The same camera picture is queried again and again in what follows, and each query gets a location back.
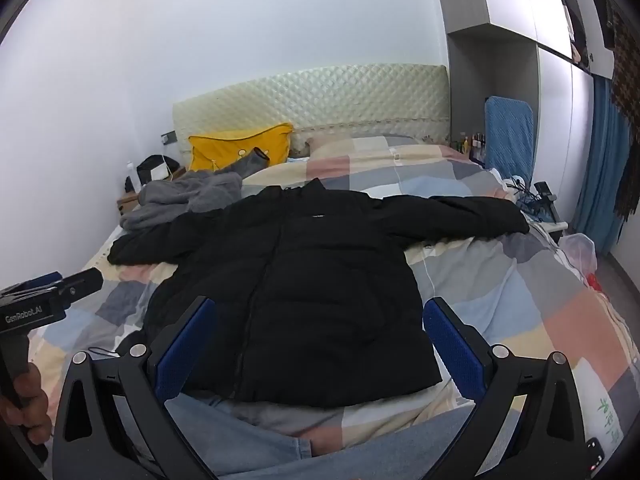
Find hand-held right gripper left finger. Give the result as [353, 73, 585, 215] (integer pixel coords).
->
[52, 296, 221, 480]

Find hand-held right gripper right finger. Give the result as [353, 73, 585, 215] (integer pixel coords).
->
[422, 296, 588, 480]

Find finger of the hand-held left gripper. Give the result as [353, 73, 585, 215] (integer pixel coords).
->
[52, 267, 104, 308]
[0, 271, 63, 297]

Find black puffer jacket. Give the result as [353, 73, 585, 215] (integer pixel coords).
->
[107, 177, 531, 408]

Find person's left hand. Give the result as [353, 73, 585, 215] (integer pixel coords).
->
[0, 362, 53, 447]

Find wooden nightstand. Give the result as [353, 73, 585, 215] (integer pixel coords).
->
[116, 192, 143, 217]

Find checkered pastel blanket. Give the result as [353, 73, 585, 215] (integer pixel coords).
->
[27, 135, 640, 480]

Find person's legs in jeans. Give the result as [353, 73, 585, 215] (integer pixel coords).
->
[165, 392, 481, 480]

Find grey fleece garment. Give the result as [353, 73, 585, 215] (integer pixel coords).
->
[120, 147, 271, 233]

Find black bag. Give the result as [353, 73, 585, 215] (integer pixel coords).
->
[134, 155, 181, 187]

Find clear plastic bag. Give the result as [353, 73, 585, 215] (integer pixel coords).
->
[557, 232, 598, 281]

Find black phone stand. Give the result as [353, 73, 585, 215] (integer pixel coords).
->
[532, 181, 561, 225]

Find yellow pillow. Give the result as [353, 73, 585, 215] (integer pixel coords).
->
[187, 122, 295, 173]

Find row of small bottles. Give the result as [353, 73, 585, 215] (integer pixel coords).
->
[457, 132, 488, 163]

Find blue cloth in niche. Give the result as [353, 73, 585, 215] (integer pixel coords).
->
[484, 96, 536, 186]

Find blue curtain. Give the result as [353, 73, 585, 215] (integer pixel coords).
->
[570, 77, 633, 256]

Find pink pillow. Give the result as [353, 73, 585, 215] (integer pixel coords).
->
[305, 135, 361, 158]

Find cream quilted headboard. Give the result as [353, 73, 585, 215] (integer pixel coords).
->
[172, 63, 448, 171]

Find grey and white wardrobe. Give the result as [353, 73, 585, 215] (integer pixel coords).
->
[432, 0, 616, 261]

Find brown plaid scarf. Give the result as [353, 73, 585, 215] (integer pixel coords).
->
[607, 5, 640, 221]

